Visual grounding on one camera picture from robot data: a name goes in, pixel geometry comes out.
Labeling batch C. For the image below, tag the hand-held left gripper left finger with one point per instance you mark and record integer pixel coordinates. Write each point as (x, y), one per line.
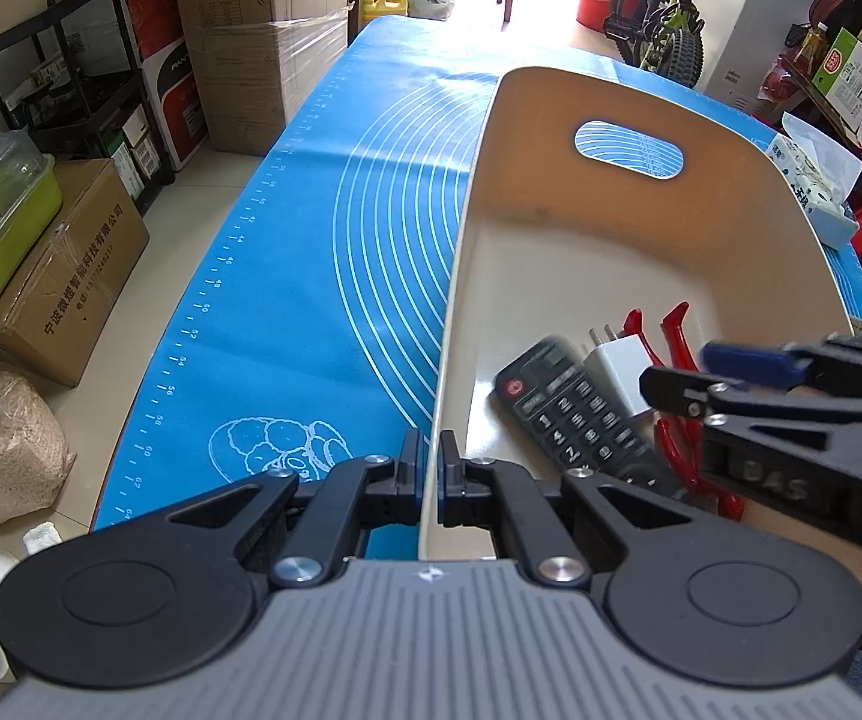
(414, 469)

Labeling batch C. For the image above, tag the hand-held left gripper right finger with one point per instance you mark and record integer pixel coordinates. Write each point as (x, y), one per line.
(447, 472)

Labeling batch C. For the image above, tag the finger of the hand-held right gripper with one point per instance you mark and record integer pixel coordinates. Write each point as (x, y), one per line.
(754, 361)
(671, 386)

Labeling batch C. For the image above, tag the white charger plug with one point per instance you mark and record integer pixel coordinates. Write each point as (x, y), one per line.
(622, 367)

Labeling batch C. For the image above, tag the black remote control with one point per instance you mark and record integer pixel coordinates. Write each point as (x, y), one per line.
(573, 412)

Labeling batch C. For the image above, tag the beige plastic basket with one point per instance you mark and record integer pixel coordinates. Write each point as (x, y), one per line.
(588, 240)

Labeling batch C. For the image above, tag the tissue box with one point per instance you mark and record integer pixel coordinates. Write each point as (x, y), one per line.
(821, 187)

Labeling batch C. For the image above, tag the blue silicone mat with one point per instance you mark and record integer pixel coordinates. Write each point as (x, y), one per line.
(288, 240)

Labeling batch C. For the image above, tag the green white carton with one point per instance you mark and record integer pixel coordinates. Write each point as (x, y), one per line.
(851, 75)

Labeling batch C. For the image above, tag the oil bottle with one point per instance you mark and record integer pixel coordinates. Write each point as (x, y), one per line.
(810, 49)

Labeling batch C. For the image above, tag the green black bicycle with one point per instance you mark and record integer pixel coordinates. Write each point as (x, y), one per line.
(675, 45)

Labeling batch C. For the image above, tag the white chest freezer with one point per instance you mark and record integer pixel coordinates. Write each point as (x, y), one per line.
(769, 30)

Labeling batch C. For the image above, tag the crumpled white paper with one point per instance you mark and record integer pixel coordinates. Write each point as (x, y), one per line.
(41, 538)

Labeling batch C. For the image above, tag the taped brown cardboard box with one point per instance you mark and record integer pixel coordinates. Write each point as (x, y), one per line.
(63, 285)

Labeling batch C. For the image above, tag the plastic wrapped cardboard box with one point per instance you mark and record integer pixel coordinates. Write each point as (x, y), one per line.
(273, 82)

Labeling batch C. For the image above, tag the clear bag of grain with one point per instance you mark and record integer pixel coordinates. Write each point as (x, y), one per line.
(3, 450)

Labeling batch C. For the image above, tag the red white appliance box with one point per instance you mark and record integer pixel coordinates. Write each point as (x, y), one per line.
(176, 112)

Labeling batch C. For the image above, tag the black utility cart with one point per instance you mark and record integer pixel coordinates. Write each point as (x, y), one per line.
(82, 101)

